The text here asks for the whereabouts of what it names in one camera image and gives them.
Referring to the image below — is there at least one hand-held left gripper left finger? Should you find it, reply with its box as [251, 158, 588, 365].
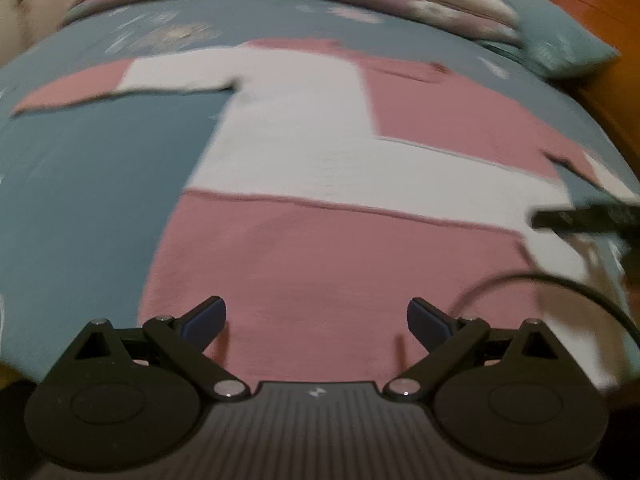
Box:
[57, 296, 250, 402]

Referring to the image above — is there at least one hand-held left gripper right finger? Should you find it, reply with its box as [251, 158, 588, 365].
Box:
[384, 297, 581, 402]

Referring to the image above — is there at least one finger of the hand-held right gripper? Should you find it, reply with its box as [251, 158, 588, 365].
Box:
[531, 205, 618, 235]

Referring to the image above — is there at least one pink and white knit sweater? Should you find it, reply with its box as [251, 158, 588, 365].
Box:
[10, 37, 631, 391]

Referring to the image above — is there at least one teal printed pillow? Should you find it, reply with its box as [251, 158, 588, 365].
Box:
[480, 0, 621, 80]

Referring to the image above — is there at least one wooden bed headboard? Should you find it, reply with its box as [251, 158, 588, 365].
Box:
[520, 0, 640, 181]

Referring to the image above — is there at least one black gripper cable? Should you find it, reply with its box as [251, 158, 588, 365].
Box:
[449, 271, 640, 343]

